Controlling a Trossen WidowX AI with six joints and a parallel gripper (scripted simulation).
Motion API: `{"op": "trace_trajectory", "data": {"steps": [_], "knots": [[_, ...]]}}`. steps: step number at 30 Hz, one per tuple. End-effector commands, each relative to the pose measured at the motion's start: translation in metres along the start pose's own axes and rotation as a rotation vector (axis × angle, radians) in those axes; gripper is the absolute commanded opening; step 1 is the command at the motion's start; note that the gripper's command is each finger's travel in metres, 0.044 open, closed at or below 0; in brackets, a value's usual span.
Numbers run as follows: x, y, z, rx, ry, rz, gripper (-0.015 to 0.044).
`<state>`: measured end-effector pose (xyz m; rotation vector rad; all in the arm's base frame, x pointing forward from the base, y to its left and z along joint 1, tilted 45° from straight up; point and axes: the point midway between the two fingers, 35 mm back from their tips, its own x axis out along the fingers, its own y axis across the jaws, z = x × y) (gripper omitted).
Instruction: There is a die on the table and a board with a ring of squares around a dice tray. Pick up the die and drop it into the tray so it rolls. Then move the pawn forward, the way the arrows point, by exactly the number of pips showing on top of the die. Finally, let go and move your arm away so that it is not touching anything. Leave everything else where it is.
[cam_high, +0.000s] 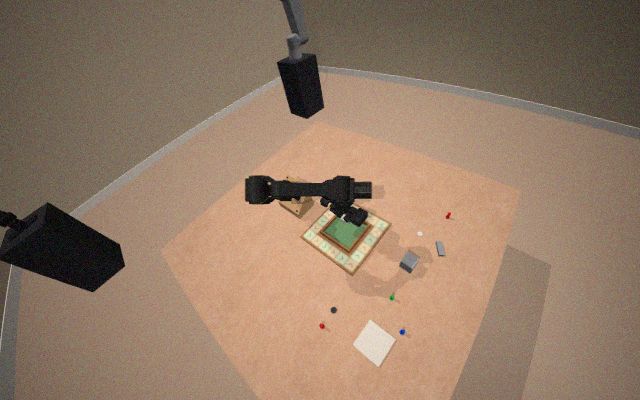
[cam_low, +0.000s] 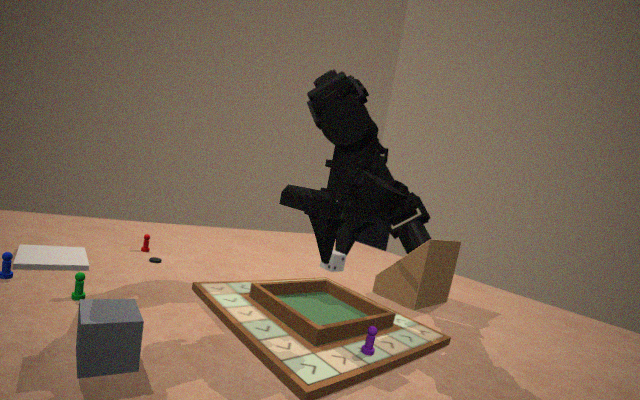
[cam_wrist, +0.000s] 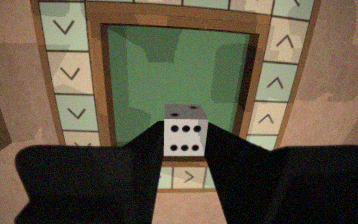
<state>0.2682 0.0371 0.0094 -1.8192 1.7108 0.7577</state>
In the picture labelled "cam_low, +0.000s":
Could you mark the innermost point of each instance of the red pawn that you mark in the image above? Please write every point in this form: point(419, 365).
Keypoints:
point(146, 243)

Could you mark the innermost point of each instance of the purple pawn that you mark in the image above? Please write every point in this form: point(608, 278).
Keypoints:
point(368, 348)

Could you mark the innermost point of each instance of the green game pawn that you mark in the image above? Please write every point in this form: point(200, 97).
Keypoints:
point(79, 291)

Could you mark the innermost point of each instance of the white die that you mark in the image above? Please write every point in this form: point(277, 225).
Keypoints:
point(336, 263)

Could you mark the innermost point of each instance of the blue pawn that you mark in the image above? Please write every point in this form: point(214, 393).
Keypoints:
point(6, 272)

